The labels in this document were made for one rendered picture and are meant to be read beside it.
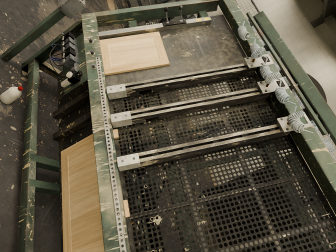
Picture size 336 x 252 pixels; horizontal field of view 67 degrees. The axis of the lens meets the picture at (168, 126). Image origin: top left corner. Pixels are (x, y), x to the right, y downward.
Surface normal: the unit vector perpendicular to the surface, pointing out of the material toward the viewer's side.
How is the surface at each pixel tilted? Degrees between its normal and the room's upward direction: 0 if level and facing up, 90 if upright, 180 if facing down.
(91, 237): 90
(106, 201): 59
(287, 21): 90
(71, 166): 90
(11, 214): 0
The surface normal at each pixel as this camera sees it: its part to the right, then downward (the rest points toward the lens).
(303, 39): -0.44, -0.20
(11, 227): 0.84, -0.43
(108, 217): 0.01, -0.51
